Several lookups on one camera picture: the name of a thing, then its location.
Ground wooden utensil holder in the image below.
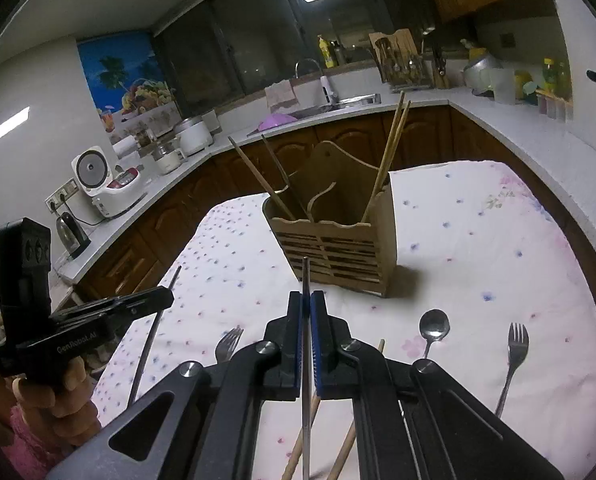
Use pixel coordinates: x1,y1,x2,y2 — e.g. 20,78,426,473
262,139,398,300

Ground person's left hand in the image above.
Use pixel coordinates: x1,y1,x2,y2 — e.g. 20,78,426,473
10,355,102,448

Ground small white cooker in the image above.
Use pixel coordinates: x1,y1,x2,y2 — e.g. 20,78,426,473
173,115,214,157

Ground wooden knife block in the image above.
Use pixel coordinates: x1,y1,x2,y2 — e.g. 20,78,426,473
430,42,451,90

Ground tropical fruit wall poster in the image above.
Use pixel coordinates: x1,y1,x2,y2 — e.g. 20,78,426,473
77,30,179,133

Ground yellow capped oil bottle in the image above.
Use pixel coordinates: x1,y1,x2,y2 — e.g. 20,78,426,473
542,57,571,98

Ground yellow container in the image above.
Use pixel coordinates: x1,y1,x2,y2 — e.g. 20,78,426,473
514,71,539,106

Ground small lidded jar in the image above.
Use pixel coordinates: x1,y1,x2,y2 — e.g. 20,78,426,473
153,141,185,176

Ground chrome kitchen faucet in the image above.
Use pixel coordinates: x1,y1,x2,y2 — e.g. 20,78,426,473
295,57,336,106

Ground translucent plastic pitcher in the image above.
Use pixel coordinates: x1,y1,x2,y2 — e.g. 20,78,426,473
488,67,518,106

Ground metal spoon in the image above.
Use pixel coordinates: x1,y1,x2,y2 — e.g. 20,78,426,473
418,309,451,361

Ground dish rack with utensils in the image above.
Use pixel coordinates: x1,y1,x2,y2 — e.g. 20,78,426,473
378,45,433,88

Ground white dish cloth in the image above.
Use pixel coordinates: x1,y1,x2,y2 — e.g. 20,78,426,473
264,80,299,109

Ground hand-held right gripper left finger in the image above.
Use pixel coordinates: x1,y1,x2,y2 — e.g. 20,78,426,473
45,290,306,480

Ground person's left forearm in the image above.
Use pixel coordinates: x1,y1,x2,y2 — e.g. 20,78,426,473
0,405,64,480

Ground purple plastic lid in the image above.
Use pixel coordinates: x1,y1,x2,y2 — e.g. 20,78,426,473
257,112,299,128

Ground wooden cutting board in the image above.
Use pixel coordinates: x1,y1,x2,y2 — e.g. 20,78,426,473
368,29,416,61

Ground dark wooden chopstick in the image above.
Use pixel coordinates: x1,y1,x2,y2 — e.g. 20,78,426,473
261,134,293,191

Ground yellow detergent bottle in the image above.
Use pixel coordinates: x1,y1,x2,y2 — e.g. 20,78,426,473
316,35,339,68

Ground wall outlet strip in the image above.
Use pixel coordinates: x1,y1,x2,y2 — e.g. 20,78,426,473
44,178,79,211

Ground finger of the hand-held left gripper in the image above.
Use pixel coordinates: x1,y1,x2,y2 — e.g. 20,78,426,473
53,310,146,343
50,287,175,322

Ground dark kitchen window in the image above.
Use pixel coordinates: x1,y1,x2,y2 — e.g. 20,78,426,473
150,0,439,106

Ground steel electric kettle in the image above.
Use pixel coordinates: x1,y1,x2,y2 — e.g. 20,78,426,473
55,211,91,259

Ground paper towel roll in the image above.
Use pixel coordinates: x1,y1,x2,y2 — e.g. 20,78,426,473
113,135,141,163

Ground metal fork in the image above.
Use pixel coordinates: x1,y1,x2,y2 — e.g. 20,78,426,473
494,322,530,418
214,326,245,365

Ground floral white tablecloth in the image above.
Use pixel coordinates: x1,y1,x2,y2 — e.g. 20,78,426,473
90,160,596,480

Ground metal pot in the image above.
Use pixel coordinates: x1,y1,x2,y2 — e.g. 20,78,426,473
462,52,504,96

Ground white red rice cooker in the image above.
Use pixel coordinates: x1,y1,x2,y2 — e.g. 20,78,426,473
71,144,149,218

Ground steel kitchen sink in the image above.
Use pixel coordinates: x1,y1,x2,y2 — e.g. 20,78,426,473
290,92,383,116

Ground row of spice jars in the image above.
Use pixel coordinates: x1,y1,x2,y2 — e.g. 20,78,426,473
537,89,575,122

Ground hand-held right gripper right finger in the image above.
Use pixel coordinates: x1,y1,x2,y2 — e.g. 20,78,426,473
309,290,566,480

